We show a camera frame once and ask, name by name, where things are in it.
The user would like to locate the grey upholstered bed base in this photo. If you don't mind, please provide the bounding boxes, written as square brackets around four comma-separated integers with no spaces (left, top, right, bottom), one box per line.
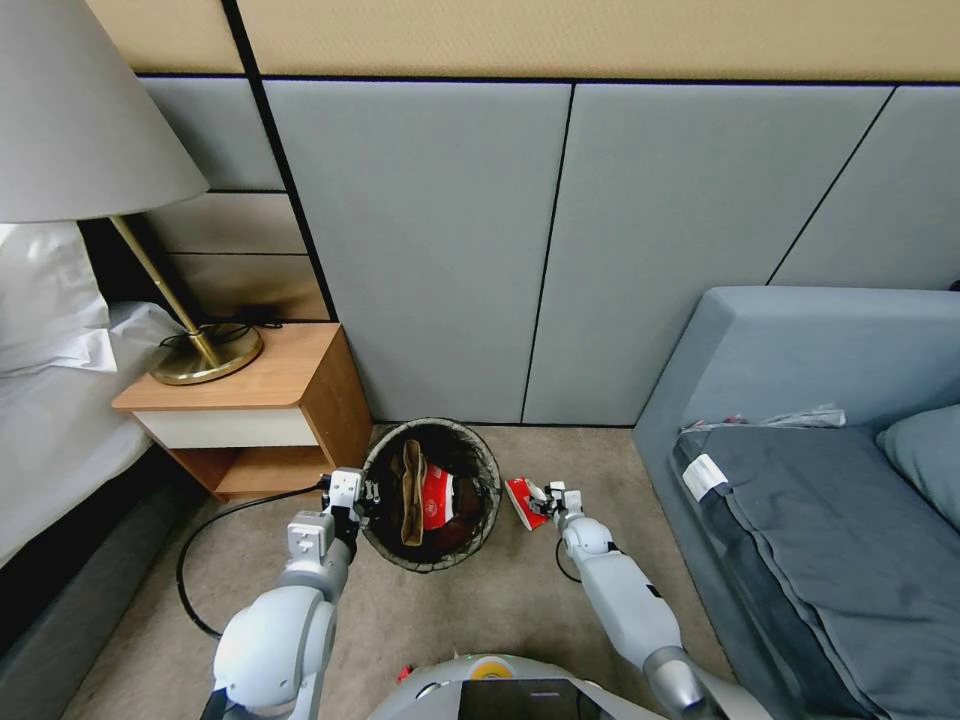
[0,464,226,720]

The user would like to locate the dark brown wrapper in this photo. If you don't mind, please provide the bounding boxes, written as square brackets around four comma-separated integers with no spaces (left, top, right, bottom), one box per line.
[449,476,486,528]

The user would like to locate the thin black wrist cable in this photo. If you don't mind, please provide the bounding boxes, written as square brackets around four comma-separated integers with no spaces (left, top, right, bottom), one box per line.
[554,533,584,583]

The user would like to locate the red snack package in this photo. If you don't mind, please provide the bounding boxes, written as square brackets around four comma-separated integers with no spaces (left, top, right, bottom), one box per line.
[419,462,460,534]

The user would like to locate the black lamp cord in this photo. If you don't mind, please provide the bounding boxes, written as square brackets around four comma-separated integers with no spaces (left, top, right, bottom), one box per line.
[159,303,285,354]

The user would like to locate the black bed headboard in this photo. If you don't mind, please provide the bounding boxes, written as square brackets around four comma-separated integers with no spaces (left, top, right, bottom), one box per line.
[78,217,189,325]

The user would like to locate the dark grey blanket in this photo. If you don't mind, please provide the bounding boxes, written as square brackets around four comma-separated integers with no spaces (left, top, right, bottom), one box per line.
[671,423,960,720]

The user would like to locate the blue grey cushion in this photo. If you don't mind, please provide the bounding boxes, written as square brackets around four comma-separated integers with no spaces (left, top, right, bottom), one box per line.
[875,402,960,531]

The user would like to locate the white fabric label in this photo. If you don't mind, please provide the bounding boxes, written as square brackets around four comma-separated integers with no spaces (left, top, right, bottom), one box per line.
[680,453,727,502]

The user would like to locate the black mesh trash bin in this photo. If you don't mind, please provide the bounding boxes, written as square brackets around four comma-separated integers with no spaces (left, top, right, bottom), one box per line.
[362,419,502,576]

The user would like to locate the crumpled grey wrapper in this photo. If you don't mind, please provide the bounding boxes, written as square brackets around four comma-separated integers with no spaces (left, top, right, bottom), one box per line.
[680,404,847,433]

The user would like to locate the thick black floor cable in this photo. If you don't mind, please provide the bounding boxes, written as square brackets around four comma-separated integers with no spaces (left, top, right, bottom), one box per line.
[176,479,331,639]

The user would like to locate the white bed sheet mattress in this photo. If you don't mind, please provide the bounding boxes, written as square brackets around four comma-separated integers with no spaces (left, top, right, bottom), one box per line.
[0,299,189,568]

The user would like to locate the white pillow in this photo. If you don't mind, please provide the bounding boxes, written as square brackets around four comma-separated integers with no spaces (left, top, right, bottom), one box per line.
[0,221,118,376]

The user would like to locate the white robot front shell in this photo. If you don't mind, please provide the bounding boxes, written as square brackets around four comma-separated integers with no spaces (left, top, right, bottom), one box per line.
[367,652,669,720]

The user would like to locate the brown paper bag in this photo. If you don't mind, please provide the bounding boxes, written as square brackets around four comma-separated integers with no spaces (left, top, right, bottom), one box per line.
[399,440,430,547]

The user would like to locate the blue grey sofa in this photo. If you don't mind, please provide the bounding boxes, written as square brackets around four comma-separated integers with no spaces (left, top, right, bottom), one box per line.
[632,284,960,720]

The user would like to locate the wooden nightstand white drawer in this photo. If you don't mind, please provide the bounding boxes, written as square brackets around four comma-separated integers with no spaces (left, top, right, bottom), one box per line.
[112,322,375,504]

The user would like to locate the red white carton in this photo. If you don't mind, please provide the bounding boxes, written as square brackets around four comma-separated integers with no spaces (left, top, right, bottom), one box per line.
[505,477,558,532]

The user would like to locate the grey shade brass table lamp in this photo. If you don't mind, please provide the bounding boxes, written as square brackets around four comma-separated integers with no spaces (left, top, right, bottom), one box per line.
[0,0,265,387]

